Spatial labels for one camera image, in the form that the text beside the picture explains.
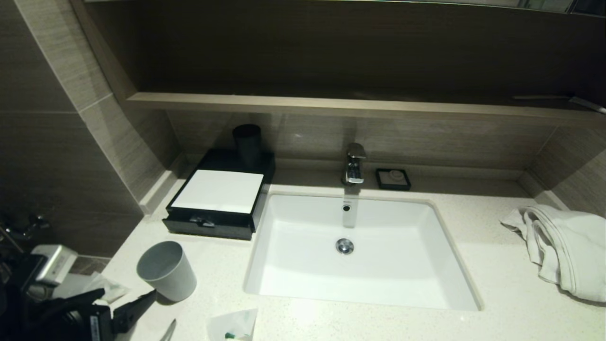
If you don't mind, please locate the grey plastic cup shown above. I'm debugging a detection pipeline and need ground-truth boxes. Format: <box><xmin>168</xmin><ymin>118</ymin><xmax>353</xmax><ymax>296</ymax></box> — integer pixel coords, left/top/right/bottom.
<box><xmin>136</xmin><ymin>241</ymin><xmax>197</xmax><ymax>302</ymax></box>

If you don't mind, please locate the black box with white top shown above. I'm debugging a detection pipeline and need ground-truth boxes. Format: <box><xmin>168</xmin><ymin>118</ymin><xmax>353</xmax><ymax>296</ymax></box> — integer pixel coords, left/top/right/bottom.
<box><xmin>167</xmin><ymin>148</ymin><xmax>276</xmax><ymax>233</ymax></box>

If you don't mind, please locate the crumpled clear toiletry packet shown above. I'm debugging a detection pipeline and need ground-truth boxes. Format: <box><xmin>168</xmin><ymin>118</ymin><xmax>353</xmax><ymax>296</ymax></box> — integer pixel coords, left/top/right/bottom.
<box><xmin>84</xmin><ymin>272</ymin><xmax>129</xmax><ymax>304</ymax></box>

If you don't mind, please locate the white bathtub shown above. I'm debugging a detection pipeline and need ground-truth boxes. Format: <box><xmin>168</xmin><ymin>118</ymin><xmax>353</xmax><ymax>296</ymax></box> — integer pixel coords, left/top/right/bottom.
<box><xmin>47</xmin><ymin>270</ymin><xmax>102</xmax><ymax>301</ymax></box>

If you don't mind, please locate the clear packet with green toothbrush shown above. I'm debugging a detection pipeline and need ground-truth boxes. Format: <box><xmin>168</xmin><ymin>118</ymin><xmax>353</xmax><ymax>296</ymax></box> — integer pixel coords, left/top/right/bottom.
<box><xmin>207</xmin><ymin>308</ymin><xmax>258</xmax><ymax>341</ymax></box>

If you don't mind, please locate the chrome bathtub valve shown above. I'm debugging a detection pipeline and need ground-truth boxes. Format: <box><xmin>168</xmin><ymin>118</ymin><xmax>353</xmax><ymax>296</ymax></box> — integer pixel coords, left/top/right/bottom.
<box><xmin>0</xmin><ymin>213</ymin><xmax>50</xmax><ymax>242</ymax></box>

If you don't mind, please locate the black cup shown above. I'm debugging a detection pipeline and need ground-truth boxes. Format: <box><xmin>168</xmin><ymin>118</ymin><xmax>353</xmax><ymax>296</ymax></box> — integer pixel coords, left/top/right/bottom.
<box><xmin>232</xmin><ymin>125</ymin><xmax>263</xmax><ymax>169</ymax></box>

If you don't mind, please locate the white sink basin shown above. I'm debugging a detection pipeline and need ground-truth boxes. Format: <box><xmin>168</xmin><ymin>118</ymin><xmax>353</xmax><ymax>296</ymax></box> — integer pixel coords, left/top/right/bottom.
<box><xmin>243</xmin><ymin>191</ymin><xmax>483</xmax><ymax>312</ymax></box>

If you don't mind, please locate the chrome faucet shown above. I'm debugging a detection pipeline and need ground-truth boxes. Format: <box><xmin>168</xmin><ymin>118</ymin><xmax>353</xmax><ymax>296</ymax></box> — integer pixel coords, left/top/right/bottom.
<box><xmin>342</xmin><ymin>144</ymin><xmax>367</xmax><ymax>186</ymax></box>

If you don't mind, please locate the black soap dish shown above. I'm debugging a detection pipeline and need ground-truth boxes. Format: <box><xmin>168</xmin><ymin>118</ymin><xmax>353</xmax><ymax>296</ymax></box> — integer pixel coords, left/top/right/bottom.
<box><xmin>375</xmin><ymin>168</ymin><xmax>411</xmax><ymax>191</ymax></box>

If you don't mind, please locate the white towel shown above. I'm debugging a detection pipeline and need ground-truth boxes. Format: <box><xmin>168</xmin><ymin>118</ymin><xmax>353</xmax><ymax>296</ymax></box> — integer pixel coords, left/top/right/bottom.
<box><xmin>499</xmin><ymin>205</ymin><xmax>606</xmax><ymax>303</ymax></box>

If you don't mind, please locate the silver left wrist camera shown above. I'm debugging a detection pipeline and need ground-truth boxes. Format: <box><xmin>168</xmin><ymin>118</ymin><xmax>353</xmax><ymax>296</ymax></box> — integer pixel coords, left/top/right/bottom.
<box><xmin>31</xmin><ymin>245</ymin><xmax>78</xmax><ymax>286</ymax></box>

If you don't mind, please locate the wooden wall shelf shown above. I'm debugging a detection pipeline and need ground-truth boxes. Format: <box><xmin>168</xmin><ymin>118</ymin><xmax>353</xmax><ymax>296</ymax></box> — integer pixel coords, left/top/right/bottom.
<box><xmin>127</xmin><ymin>92</ymin><xmax>606</xmax><ymax>125</ymax></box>

